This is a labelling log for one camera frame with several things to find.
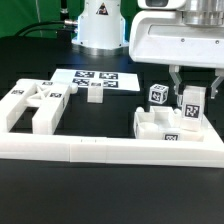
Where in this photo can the white tagged cube left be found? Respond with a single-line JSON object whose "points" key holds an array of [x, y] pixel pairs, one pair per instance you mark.
{"points": [[158, 93]]}

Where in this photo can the white chair seat block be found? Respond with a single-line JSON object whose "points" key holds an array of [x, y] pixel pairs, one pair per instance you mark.
{"points": [[162, 123]]}

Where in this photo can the black antenna post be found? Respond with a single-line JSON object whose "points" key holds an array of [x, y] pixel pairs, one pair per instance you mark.
{"points": [[64, 33]]}

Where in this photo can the white chair back frame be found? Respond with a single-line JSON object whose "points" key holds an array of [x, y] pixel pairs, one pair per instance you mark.
{"points": [[50, 98]]}

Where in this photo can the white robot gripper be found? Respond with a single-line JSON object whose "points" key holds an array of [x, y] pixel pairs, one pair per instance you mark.
{"points": [[180, 32]]}

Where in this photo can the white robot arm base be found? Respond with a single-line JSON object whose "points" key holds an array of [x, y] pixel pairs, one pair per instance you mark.
{"points": [[101, 29]]}

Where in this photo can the white marker sheet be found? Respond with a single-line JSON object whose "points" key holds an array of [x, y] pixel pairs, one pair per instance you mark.
{"points": [[110, 80]]}

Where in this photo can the white U-shaped fixture frame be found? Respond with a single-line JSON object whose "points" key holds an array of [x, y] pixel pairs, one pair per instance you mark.
{"points": [[21, 143]]}

